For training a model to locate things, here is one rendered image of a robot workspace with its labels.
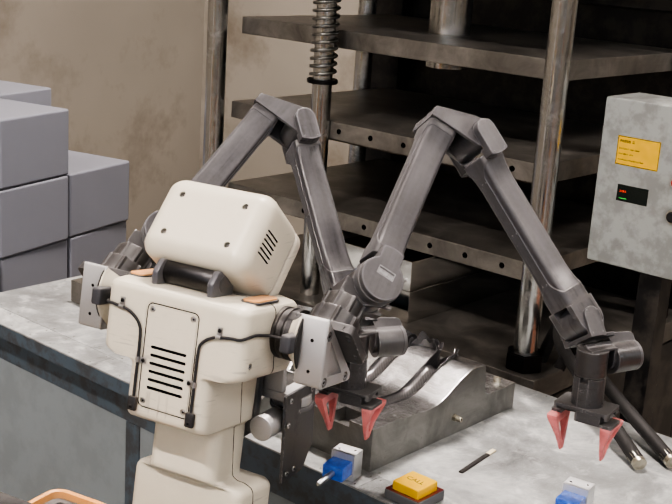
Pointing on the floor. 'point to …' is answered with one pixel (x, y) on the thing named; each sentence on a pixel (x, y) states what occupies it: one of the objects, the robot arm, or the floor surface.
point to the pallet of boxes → (52, 193)
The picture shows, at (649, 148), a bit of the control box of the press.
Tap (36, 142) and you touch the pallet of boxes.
